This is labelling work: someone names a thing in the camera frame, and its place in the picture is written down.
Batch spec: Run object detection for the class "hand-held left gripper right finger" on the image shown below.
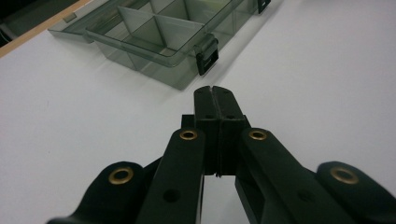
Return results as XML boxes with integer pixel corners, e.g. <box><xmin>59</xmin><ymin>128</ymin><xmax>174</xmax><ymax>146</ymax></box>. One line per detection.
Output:
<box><xmin>212</xmin><ymin>85</ymin><xmax>251</xmax><ymax>176</ymax></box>

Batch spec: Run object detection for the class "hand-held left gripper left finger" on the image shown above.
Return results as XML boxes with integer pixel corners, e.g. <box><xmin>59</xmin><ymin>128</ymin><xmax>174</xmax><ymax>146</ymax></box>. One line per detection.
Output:
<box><xmin>181</xmin><ymin>86</ymin><xmax>220</xmax><ymax>176</ymax></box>

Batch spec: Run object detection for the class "translucent grey compartment box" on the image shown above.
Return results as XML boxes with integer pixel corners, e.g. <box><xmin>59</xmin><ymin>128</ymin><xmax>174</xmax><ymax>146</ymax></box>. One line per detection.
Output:
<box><xmin>48</xmin><ymin>0</ymin><xmax>273</xmax><ymax>91</ymax></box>

